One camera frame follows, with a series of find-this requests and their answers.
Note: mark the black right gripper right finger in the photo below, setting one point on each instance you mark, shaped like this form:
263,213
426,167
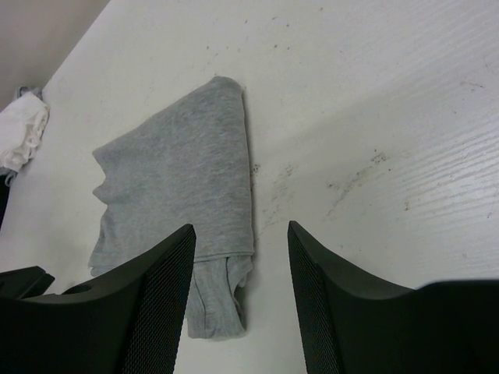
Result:
352,321

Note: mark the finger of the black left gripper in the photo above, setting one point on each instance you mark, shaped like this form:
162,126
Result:
25,283

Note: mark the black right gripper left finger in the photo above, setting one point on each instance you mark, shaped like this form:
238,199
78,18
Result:
127,320

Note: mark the black tank top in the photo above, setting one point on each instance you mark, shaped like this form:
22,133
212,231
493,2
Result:
4,197

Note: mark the folded light grey tank top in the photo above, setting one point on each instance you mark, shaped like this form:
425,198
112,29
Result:
23,93

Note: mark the folded white tank top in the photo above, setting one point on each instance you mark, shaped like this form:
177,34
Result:
21,128

